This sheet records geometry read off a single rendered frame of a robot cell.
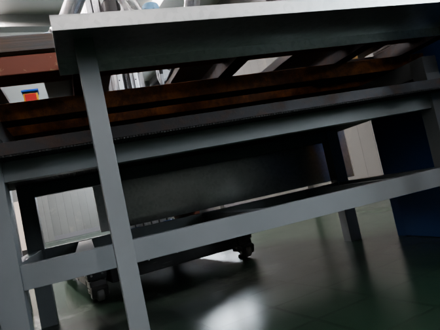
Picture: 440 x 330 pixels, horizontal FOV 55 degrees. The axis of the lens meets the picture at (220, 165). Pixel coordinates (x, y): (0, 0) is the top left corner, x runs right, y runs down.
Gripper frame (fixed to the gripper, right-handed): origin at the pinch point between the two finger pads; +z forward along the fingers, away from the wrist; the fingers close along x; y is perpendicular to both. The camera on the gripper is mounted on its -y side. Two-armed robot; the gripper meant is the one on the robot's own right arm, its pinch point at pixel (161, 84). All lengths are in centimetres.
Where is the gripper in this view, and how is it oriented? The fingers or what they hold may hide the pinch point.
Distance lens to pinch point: 186.3
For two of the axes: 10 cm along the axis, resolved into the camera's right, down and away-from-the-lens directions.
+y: 9.3, -1.7, 3.2
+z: 2.0, 9.8, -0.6
